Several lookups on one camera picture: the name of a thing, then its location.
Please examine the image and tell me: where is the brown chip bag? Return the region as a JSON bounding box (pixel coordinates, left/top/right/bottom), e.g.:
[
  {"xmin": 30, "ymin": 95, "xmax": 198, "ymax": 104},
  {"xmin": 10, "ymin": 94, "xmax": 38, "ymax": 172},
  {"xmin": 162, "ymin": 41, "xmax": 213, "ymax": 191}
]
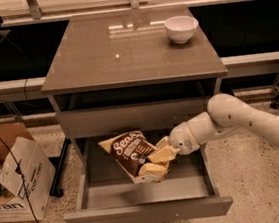
[{"xmin": 99, "ymin": 131, "xmax": 170, "ymax": 184}]

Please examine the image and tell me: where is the open cardboard box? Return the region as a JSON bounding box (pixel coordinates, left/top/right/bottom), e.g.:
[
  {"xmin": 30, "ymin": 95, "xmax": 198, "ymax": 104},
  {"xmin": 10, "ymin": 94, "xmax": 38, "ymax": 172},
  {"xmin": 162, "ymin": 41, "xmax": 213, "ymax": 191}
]
[{"xmin": 0, "ymin": 123, "xmax": 56, "ymax": 223}]

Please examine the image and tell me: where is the white bowl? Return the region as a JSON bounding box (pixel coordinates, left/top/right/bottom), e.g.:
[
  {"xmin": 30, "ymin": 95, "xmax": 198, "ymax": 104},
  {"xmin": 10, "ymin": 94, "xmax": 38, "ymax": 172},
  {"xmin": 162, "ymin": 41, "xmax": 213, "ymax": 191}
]
[{"xmin": 164, "ymin": 15, "xmax": 199, "ymax": 44}]

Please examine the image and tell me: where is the black table leg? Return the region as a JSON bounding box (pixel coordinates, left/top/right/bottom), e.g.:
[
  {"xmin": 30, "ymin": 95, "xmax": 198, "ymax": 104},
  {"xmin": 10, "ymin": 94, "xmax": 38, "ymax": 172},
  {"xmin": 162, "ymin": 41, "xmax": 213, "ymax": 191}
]
[{"xmin": 49, "ymin": 138, "xmax": 71, "ymax": 197}]

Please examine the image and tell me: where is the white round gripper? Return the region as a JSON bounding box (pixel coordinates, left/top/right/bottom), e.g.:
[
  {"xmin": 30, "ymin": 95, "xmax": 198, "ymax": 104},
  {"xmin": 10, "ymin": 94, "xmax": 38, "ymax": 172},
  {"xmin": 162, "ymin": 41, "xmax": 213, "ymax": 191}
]
[{"xmin": 138, "ymin": 122, "xmax": 201, "ymax": 176}]

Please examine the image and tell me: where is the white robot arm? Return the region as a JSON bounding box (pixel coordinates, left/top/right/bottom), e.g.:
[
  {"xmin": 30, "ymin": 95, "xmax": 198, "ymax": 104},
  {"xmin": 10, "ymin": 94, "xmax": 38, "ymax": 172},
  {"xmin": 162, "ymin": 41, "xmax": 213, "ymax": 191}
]
[{"xmin": 148, "ymin": 93, "xmax": 279, "ymax": 163}]

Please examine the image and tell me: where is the grey drawer cabinet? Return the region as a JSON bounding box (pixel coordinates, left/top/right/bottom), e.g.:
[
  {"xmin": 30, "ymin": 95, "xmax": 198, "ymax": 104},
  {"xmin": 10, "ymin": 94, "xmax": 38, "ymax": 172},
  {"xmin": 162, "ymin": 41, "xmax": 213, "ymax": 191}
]
[{"xmin": 41, "ymin": 5, "xmax": 228, "ymax": 156}]

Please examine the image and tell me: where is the open grey middle drawer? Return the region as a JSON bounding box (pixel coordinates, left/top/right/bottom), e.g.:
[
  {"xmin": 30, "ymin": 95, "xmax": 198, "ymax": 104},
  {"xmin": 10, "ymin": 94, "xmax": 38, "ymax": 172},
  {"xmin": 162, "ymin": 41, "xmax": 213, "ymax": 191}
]
[{"xmin": 64, "ymin": 138, "xmax": 233, "ymax": 223}]

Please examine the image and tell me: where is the closed grey upper drawer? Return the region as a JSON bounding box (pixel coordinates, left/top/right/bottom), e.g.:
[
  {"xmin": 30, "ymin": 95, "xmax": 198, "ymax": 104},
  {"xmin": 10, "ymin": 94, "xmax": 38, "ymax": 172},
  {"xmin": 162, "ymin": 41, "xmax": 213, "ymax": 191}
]
[{"xmin": 56, "ymin": 98, "xmax": 209, "ymax": 138}]

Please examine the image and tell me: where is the black cable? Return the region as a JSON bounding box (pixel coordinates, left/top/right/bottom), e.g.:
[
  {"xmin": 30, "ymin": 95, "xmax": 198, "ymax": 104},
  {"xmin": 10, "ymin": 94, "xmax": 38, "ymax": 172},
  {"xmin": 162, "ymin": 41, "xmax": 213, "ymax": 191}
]
[{"xmin": 0, "ymin": 75, "xmax": 60, "ymax": 223}]

